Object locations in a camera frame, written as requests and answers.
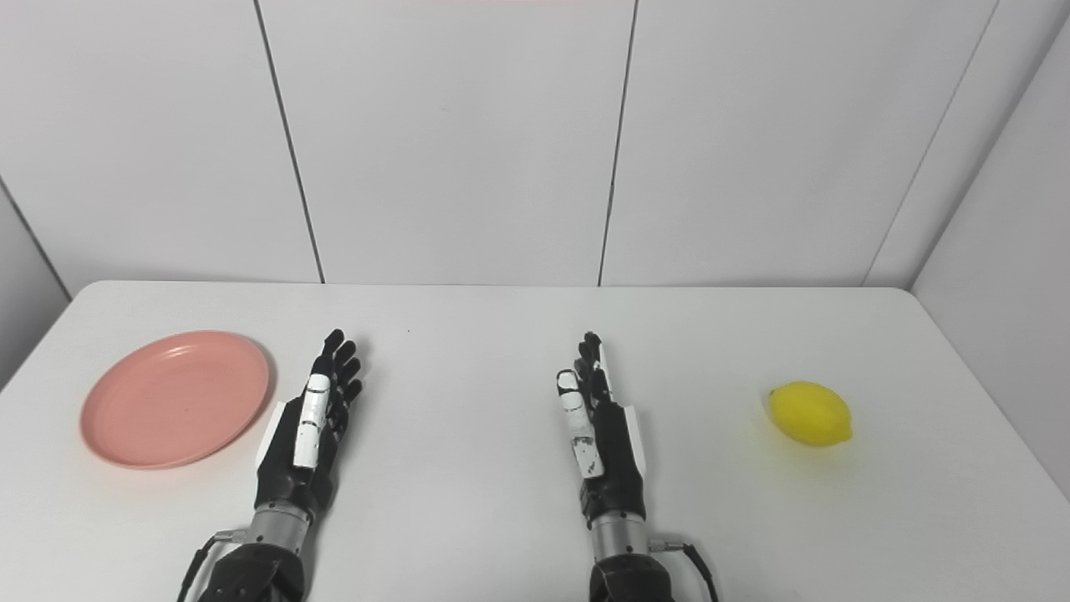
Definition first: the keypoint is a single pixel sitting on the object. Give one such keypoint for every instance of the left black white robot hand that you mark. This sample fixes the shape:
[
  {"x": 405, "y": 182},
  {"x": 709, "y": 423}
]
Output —
[{"x": 292, "y": 481}]

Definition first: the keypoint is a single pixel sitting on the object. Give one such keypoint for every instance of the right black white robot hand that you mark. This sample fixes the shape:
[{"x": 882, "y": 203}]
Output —
[{"x": 617, "y": 468}]

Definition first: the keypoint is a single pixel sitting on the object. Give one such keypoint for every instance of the pink round plate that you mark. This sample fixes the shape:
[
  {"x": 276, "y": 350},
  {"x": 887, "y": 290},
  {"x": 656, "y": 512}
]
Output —
[{"x": 174, "y": 400}]

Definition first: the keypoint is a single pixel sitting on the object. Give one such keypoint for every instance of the yellow lemon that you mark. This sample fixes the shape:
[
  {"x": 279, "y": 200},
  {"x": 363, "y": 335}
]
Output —
[{"x": 809, "y": 414}]

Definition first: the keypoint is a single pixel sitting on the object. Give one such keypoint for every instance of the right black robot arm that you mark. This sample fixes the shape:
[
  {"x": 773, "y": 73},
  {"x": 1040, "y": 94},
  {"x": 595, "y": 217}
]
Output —
[{"x": 623, "y": 560}]

